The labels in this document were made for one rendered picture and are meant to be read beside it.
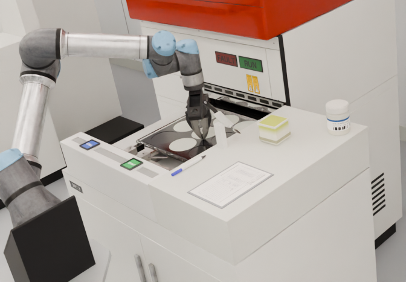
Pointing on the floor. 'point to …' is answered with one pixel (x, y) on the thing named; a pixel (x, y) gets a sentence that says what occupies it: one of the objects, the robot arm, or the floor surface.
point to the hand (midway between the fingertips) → (202, 137)
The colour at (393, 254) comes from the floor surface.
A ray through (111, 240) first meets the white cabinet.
